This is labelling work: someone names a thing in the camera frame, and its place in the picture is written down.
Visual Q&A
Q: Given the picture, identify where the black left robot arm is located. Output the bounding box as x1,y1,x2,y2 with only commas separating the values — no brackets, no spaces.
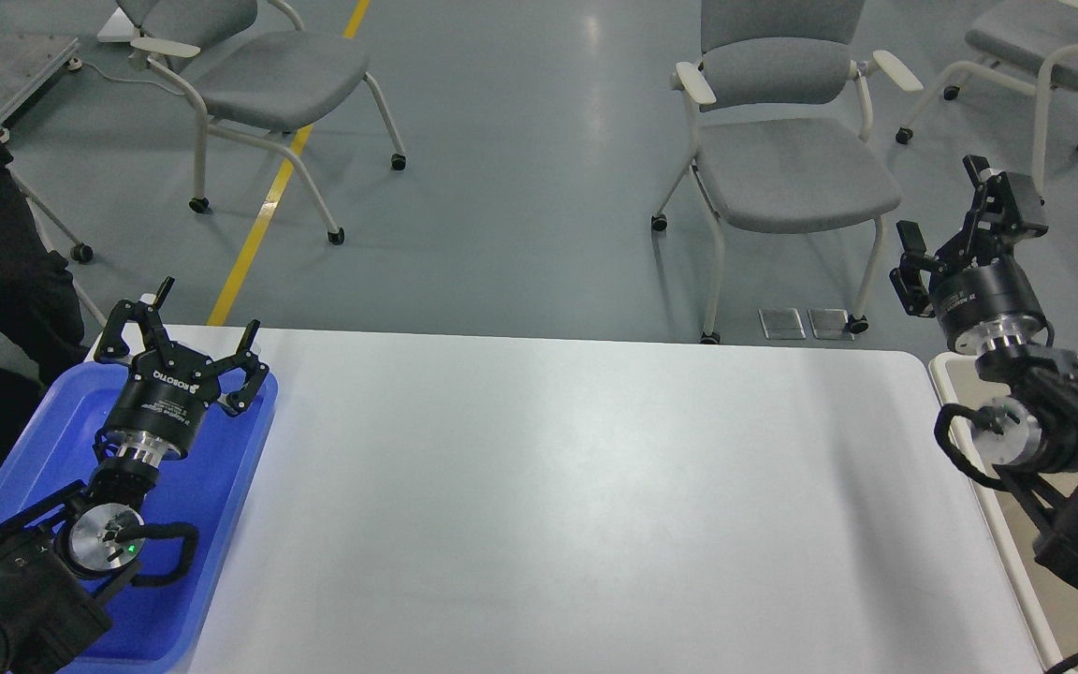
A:
0,278,275,673

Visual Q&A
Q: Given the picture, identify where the blue plastic tray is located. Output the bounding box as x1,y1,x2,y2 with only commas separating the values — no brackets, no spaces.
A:
0,363,278,673

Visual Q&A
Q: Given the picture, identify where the grey chair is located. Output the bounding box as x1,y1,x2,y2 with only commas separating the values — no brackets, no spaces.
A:
671,1,923,344
895,1,1078,196
116,1,407,246

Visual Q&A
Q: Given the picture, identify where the grey chair left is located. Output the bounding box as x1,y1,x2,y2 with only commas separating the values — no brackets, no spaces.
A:
116,1,407,246

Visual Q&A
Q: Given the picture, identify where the metal floor plate left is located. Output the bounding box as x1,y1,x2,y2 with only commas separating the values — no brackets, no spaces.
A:
760,308,806,340

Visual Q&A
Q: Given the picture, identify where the grey chair centre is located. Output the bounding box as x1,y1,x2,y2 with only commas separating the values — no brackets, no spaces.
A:
671,1,923,344

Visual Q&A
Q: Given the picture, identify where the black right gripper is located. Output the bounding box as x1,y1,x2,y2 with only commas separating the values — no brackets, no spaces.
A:
889,154,1049,357

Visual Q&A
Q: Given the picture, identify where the metal floor plate right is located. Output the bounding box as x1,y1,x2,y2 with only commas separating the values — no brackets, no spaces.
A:
806,308,855,341

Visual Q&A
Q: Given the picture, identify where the metal platform with cable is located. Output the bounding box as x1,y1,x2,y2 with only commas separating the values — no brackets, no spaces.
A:
0,33,79,128

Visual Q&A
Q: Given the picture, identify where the metal floor plate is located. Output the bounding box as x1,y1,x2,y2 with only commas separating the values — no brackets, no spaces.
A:
806,308,855,341
760,308,806,340

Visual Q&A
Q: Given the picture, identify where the grey chair right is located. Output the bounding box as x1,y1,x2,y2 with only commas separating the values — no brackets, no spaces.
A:
895,1,1078,196

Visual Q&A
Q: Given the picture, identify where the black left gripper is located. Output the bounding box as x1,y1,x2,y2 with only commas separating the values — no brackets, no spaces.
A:
94,276,270,466

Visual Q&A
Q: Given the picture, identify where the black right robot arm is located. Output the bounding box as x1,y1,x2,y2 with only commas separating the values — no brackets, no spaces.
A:
890,154,1078,590

